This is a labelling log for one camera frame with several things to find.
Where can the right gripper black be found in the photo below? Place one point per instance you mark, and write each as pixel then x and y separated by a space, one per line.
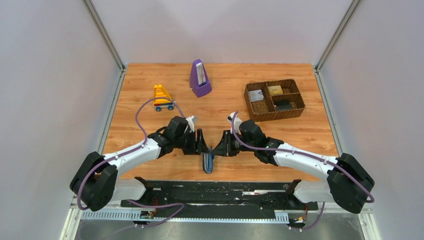
pixel 224 148

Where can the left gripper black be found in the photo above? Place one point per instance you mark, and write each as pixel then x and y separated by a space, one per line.
pixel 200 146

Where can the blue leather card holder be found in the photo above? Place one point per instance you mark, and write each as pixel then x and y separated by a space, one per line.
pixel 208 161

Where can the white silver card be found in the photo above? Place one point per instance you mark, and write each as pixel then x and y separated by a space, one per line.
pixel 255 95

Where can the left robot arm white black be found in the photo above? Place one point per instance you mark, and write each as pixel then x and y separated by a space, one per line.
pixel 97 182

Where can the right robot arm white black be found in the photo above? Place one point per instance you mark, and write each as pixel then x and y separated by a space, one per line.
pixel 343 180

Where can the gold card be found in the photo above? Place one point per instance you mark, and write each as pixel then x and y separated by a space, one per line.
pixel 275 90

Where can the yellow toy on wheels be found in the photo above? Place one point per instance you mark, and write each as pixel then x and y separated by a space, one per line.
pixel 162 99

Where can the purple metronome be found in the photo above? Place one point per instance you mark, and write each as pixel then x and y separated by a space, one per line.
pixel 199 81

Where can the brown wicker divided basket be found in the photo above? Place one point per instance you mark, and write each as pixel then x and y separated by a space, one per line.
pixel 264 110

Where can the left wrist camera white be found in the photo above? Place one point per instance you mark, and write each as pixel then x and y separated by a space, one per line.
pixel 191 120

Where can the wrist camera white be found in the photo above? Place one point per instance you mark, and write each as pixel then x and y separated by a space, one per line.
pixel 234 121
pixel 191 120

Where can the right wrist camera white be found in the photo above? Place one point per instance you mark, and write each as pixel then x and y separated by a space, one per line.
pixel 234 121

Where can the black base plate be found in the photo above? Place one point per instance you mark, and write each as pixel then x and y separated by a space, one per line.
pixel 225 199

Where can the slotted cable duct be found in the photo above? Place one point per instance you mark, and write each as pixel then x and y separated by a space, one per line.
pixel 280 217

